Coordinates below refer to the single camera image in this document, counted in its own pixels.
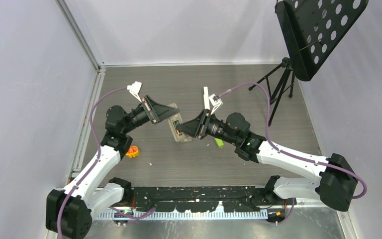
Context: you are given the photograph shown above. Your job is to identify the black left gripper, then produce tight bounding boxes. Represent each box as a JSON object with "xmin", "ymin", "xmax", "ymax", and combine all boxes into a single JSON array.
[{"xmin": 122, "ymin": 95, "xmax": 179, "ymax": 134}]

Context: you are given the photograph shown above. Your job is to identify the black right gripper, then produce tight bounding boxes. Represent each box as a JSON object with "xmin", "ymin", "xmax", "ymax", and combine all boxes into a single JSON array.
[{"xmin": 177, "ymin": 110, "xmax": 238, "ymax": 145}]

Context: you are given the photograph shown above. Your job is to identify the slim white remote control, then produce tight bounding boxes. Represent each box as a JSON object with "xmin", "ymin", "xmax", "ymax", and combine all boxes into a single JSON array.
[{"xmin": 203, "ymin": 86, "xmax": 210, "ymax": 110}]

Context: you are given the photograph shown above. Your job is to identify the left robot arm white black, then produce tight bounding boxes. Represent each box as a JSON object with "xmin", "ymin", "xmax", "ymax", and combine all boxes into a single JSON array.
[{"xmin": 45, "ymin": 95, "xmax": 180, "ymax": 239}]

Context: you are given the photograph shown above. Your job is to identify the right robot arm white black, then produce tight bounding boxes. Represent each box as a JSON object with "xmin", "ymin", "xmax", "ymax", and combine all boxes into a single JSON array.
[{"xmin": 176, "ymin": 110, "xmax": 359, "ymax": 212}]

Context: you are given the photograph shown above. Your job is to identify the green rectangular block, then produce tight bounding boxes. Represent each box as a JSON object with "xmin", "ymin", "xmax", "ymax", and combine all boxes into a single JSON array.
[{"xmin": 214, "ymin": 138, "xmax": 224, "ymax": 148}]

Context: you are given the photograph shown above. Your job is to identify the orange yellow round toy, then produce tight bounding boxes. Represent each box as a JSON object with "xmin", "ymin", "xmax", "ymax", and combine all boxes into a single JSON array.
[{"xmin": 125, "ymin": 146, "xmax": 140, "ymax": 158}]

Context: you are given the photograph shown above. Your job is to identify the black tripod stand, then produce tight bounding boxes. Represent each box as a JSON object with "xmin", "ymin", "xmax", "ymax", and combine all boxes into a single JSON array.
[{"xmin": 257, "ymin": 57, "xmax": 295, "ymax": 126}]

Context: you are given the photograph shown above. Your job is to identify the black perforated music stand tray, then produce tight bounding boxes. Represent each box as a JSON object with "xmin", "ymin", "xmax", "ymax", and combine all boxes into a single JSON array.
[{"xmin": 275, "ymin": 0, "xmax": 369, "ymax": 82}]

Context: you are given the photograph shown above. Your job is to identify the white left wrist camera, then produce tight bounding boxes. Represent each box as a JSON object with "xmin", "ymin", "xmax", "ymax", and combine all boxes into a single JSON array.
[{"xmin": 127, "ymin": 81, "xmax": 142, "ymax": 102}]

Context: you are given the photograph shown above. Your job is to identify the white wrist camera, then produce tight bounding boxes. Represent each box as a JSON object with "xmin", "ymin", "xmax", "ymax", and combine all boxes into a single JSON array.
[
  {"xmin": 127, "ymin": 81, "xmax": 142, "ymax": 102},
  {"xmin": 208, "ymin": 94, "xmax": 223, "ymax": 115}
]

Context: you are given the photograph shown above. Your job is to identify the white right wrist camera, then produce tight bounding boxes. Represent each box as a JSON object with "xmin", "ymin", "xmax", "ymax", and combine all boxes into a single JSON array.
[{"xmin": 208, "ymin": 94, "xmax": 223, "ymax": 115}]

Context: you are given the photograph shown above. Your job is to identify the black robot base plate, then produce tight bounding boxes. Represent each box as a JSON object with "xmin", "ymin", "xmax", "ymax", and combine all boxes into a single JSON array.
[{"xmin": 114, "ymin": 186, "xmax": 292, "ymax": 213}]

